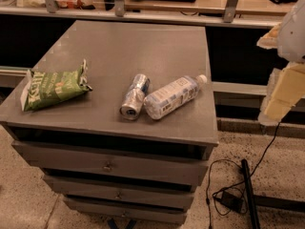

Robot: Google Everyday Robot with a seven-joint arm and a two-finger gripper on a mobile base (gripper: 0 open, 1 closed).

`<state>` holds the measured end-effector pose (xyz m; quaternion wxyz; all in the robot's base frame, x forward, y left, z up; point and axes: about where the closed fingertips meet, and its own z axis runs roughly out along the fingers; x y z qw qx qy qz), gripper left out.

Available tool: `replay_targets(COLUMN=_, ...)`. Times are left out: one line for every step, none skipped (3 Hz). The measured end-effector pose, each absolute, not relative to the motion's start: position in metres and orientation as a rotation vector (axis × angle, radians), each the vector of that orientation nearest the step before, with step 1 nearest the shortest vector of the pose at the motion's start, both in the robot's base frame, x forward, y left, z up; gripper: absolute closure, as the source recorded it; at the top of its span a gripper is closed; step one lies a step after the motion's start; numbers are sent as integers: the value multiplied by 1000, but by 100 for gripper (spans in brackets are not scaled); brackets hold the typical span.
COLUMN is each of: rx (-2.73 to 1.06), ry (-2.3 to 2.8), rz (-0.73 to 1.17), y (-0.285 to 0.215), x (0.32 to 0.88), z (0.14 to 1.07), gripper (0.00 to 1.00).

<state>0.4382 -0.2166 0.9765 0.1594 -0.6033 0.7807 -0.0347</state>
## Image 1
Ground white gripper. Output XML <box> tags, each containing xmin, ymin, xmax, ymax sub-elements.
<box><xmin>256</xmin><ymin>0</ymin><xmax>305</xmax><ymax>125</ymax></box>

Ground clear plastic water bottle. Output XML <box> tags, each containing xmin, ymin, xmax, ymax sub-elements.
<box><xmin>144</xmin><ymin>74</ymin><xmax>208</xmax><ymax>120</ymax></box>

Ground silver blue redbull can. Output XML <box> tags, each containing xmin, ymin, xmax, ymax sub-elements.
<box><xmin>120</xmin><ymin>73</ymin><xmax>150</xmax><ymax>120</ymax></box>

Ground black power adapter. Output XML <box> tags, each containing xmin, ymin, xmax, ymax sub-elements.
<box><xmin>220</xmin><ymin>191</ymin><xmax>243</xmax><ymax>213</ymax></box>

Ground top drawer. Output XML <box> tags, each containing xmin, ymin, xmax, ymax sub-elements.
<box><xmin>12</xmin><ymin>141</ymin><xmax>207</xmax><ymax>186</ymax></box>

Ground drawer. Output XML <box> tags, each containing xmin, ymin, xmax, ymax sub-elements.
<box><xmin>43</xmin><ymin>175</ymin><xmax>193</xmax><ymax>211</ymax></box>
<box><xmin>64</xmin><ymin>197</ymin><xmax>187</xmax><ymax>224</ymax></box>
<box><xmin>12</xmin><ymin>141</ymin><xmax>207</xmax><ymax>186</ymax></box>

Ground black floor bar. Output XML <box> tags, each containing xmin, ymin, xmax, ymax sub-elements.
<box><xmin>241</xmin><ymin>159</ymin><xmax>260</xmax><ymax>229</ymax></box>

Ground middle drawer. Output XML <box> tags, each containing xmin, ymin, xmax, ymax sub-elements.
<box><xmin>43</xmin><ymin>175</ymin><xmax>193</xmax><ymax>211</ymax></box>

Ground grey drawer cabinet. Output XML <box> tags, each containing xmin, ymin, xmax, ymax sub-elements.
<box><xmin>1</xmin><ymin>21</ymin><xmax>218</xmax><ymax>214</ymax></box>

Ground bottom drawer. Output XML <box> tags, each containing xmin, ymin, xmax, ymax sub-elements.
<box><xmin>64</xmin><ymin>197</ymin><xmax>187</xmax><ymax>224</ymax></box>

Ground green chip bag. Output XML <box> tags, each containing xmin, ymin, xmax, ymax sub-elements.
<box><xmin>20</xmin><ymin>59</ymin><xmax>92</xmax><ymax>112</ymax></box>

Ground black cable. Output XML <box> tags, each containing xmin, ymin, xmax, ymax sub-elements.
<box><xmin>205</xmin><ymin>120</ymin><xmax>283</xmax><ymax>229</ymax></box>

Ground metal shelf rail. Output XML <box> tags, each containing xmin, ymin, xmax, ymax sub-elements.
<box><xmin>0</xmin><ymin>0</ymin><xmax>295</xmax><ymax>28</ymax></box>

